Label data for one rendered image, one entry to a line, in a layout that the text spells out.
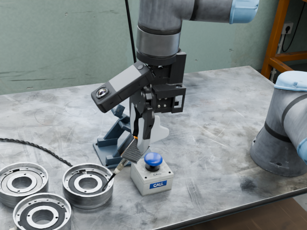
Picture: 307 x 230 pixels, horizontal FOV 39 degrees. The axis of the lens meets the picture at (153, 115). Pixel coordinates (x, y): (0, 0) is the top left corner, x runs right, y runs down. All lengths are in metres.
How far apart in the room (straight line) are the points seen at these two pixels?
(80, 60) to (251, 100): 1.45
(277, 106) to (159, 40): 0.39
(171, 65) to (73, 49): 1.82
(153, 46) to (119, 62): 1.97
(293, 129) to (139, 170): 0.33
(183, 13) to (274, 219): 0.79
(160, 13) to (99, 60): 1.95
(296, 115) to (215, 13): 0.32
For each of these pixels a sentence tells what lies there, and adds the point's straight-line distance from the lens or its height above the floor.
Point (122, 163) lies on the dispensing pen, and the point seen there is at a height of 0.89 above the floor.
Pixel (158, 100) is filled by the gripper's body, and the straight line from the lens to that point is 0.79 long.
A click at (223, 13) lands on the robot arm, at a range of 0.73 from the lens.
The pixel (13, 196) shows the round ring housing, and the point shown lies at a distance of 0.89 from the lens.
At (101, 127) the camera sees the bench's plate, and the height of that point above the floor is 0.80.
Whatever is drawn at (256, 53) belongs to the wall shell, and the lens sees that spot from 3.22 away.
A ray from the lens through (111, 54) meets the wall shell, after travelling 2.65.
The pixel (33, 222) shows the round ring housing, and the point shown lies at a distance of 0.85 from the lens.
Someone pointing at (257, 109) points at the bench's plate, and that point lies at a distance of 1.33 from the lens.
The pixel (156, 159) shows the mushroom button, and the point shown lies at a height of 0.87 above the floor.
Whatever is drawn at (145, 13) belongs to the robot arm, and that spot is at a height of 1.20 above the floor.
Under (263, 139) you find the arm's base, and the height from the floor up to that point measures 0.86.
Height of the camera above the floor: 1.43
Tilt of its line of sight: 32 degrees down
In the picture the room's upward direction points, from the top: 7 degrees clockwise
